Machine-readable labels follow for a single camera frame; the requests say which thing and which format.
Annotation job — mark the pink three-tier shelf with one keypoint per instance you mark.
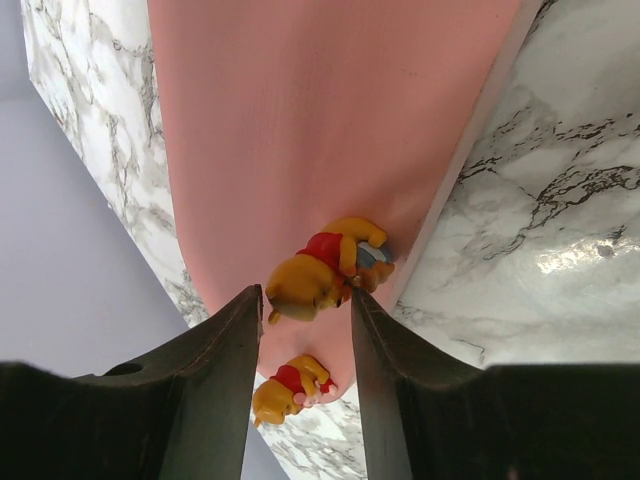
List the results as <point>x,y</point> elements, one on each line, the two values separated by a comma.
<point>282,116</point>

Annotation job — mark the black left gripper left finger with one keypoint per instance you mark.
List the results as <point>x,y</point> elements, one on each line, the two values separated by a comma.
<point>180,411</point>

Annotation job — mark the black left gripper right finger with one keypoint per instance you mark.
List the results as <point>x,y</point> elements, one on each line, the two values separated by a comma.
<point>428,415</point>

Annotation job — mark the orange bear toy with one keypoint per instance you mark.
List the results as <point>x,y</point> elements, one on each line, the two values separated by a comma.
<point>349,253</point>
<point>298,384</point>

